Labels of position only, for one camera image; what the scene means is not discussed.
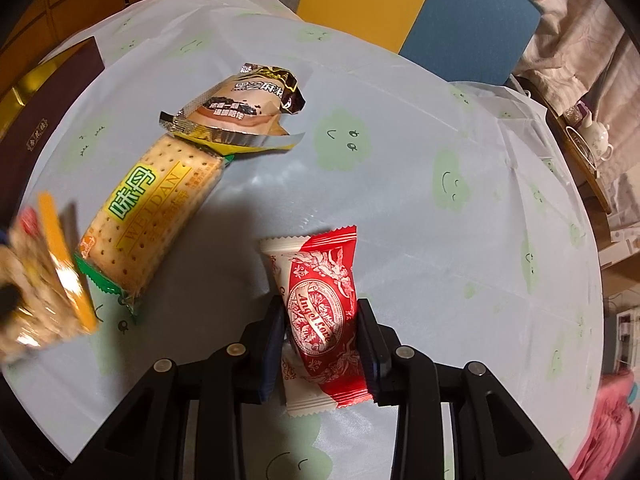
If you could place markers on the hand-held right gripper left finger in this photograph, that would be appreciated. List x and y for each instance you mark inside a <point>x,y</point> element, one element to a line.
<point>272,350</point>

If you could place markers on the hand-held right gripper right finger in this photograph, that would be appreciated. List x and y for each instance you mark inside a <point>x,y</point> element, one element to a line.
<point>372,355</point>

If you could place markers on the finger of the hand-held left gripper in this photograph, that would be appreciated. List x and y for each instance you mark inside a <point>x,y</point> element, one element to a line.
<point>9,302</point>

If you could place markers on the orange-edged cracker packet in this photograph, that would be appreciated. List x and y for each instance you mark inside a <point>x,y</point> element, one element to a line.
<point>45,285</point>

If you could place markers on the red and white snack packet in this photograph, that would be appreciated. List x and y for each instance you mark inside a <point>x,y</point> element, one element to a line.
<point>320,310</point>

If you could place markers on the brown gift box gold lining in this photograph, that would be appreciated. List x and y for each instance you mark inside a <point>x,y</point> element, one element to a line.
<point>45,110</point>

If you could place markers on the white tablecloth green faces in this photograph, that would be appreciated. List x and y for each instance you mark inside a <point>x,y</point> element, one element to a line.
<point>425,260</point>

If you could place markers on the yellow and green cracker packet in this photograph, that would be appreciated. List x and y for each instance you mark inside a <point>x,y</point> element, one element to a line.
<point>150,210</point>

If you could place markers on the beige and gold sesame packet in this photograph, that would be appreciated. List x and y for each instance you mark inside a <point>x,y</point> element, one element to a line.
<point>240,110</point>

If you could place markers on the pink cloth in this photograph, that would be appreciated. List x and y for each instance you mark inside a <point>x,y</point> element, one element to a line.
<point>615,430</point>

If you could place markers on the wooden tray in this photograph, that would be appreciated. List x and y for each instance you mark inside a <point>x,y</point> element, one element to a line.
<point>585,175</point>

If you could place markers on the white teapot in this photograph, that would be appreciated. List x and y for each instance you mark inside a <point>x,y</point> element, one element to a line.
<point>595,135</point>

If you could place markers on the blue padded panel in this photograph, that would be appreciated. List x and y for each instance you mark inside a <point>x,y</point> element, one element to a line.
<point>470,15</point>

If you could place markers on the yellow padded panel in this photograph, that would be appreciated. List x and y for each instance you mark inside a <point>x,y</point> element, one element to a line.
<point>360,0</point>

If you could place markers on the beige blanket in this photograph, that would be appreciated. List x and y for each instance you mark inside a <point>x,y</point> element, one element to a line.
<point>575,25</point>

